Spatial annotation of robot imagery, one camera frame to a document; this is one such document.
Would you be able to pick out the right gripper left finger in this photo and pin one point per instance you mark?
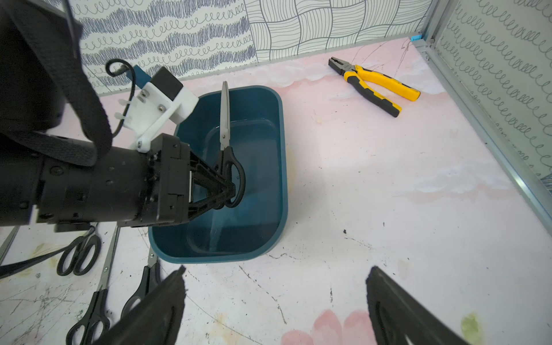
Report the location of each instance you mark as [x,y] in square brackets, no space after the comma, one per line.
[156,319]

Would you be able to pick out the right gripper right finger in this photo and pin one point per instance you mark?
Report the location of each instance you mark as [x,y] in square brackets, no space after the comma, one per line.
[398,318]

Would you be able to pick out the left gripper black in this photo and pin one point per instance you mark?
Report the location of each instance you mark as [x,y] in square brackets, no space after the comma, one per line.
[131,188]

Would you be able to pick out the slim black scissors with hook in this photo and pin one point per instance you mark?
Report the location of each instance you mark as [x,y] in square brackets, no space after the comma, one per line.
[149,281]

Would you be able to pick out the small black scissors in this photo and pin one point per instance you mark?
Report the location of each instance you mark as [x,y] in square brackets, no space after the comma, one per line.
[81,255]

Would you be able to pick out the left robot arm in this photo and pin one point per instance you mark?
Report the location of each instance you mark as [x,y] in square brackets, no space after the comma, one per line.
[49,109]

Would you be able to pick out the pink floral table mat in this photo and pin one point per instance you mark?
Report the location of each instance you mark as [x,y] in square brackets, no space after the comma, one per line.
[419,196]

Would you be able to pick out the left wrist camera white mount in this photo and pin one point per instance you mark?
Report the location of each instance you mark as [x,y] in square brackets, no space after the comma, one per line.
[161,98]

